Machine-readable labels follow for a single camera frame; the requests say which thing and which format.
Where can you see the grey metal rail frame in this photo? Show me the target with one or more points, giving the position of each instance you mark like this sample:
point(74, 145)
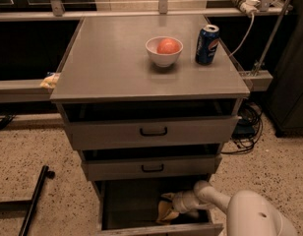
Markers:
point(28, 11)

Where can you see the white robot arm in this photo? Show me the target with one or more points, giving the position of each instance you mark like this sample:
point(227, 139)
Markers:
point(247, 212)

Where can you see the yellow sponge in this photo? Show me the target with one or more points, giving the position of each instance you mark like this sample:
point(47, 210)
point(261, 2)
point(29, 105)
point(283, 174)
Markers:
point(166, 213)

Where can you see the grey drawer cabinet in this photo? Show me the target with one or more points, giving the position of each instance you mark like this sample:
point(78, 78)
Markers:
point(108, 76)

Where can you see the middle grey drawer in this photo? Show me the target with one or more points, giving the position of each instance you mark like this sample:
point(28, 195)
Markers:
point(117, 169)

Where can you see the grey drawer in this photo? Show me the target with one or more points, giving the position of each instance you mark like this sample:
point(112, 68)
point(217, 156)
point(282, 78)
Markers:
point(130, 208)
point(126, 134)
point(117, 169)

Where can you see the black drawer handle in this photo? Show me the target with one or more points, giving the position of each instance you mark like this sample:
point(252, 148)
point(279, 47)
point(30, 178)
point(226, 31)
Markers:
point(152, 168)
point(153, 132)

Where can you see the black middle drawer handle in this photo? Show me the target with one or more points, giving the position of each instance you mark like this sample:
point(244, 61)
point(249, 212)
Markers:
point(152, 168)

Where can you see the top grey drawer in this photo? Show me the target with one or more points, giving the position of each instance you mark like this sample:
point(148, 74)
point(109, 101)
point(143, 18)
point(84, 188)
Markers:
point(126, 134)

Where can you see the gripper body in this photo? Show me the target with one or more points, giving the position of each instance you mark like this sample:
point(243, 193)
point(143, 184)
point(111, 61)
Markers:
point(185, 202)

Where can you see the white power strip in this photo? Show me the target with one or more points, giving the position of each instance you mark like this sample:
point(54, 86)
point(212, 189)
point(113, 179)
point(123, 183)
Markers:
point(248, 7)

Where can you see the yellow cloth on rail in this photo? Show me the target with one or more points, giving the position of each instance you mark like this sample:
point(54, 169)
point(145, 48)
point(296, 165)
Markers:
point(50, 81)

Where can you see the bottom grey drawer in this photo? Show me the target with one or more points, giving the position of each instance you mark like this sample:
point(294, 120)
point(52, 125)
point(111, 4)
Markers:
point(130, 208)

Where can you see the black metal floor frame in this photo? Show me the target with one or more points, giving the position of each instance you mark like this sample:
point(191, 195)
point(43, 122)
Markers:
point(27, 208)

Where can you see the black top drawer handle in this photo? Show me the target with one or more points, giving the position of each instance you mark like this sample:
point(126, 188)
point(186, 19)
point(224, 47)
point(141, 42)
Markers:
point(153, 132)

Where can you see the orange fruit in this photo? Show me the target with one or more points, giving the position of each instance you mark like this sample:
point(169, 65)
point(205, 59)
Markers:
point(168, 46)

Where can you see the blue pepsi can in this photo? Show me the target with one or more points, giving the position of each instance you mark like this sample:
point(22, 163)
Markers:
point(207, 43)

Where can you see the white ceramic bowl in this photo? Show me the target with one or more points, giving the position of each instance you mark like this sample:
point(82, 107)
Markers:
point(162, 60)

